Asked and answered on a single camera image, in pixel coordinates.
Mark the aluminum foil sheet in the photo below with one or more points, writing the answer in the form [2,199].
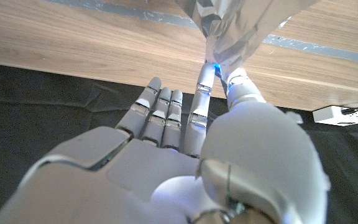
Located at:
[228,31]

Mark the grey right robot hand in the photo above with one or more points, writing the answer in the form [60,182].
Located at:
[253,155]

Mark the white power strip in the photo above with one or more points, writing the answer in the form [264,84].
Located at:
[337,115]

